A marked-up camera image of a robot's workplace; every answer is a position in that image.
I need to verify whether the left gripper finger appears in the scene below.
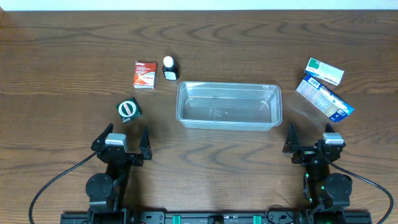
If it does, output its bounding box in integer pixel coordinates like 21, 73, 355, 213
91, 123, 113, 152
139, 126, 152, 160

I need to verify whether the blue Kool Fever box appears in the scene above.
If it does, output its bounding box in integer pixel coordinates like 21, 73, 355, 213
296, 75, 354, 123

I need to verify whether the green Zam-Buk box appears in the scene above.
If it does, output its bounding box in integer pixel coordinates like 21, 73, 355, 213
116, 97, 142, 123

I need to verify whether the white green medicine box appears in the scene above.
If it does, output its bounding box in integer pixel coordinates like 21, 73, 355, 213
304, 58, 344, 86

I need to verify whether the red white medicine box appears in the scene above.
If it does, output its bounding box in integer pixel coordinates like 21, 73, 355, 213
133, 62, 157, 89

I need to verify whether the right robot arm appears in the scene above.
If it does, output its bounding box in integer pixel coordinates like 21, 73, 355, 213
282, 124, 353, 223

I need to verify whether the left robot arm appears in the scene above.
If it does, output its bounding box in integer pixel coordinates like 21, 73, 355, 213
85, 124, 152, 224

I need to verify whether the clear plastic container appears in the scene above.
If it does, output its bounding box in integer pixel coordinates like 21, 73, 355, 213
176, 82, 283, 131

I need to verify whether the dark bottle white cap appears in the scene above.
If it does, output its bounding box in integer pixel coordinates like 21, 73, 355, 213
162, 56, 178, 81

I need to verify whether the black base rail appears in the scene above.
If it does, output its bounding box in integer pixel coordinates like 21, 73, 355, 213
60, 210, 372, 224

